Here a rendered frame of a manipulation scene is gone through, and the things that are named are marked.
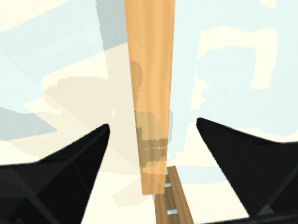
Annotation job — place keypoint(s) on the long wooden board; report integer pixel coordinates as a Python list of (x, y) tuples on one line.
[(150, 26)]

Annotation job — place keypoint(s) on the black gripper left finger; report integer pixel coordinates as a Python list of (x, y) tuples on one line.
[(59, 185)]

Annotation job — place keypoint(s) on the wooden post with slot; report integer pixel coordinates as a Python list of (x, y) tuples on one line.
[(172, 207)]

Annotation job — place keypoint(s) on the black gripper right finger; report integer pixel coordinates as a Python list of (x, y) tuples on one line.
[(257, 169)]

